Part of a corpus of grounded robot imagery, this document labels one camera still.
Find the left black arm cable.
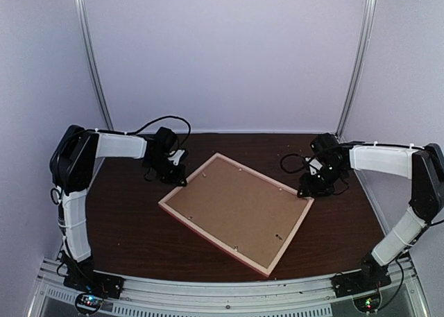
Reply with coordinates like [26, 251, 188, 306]
[131, 114, 192, 148]

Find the right aluminium corner post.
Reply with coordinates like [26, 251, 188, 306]
[335, 0, 377, 139]

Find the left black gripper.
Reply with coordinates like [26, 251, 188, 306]
[145, 155, 186, 187]

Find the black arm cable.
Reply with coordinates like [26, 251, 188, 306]
[131, 114, 192, 148]
[280, 153, 311, 175]

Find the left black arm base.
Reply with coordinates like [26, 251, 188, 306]
[61, 250, 124, 299]

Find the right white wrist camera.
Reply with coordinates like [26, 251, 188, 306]
[308, 159, 323, 175]

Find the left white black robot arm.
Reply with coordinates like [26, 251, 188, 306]
[49, 125, 188, 263]

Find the aluminium corner post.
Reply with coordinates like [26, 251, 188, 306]
[335, 0, 377, 139]
[74, 0, 114, 130]

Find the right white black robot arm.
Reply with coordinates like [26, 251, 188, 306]
[298, 133, 443, 291]

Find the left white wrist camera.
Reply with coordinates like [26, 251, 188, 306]
[168, 149, 186, 166]

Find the pink wooden picture frame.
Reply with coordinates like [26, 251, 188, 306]
[158, 152, 315, 279]

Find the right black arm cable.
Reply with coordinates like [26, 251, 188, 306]
[280, 153, 311, 175]

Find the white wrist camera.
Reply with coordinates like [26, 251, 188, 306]
[308, 159, 323, 175]
[168, 149, 186, 166]

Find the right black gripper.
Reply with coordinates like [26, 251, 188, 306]
[298, 162, 347, 198]

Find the left aluminium corner post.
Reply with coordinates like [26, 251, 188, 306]
[74, 0, 114, 130]

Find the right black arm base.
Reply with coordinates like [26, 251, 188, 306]
[331, 252, 391, 298]

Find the brown backing board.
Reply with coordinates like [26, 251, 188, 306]
[164, 156, 310, 273]

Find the front aluminium rail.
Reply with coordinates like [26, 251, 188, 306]
[27, 256, 431, 317]

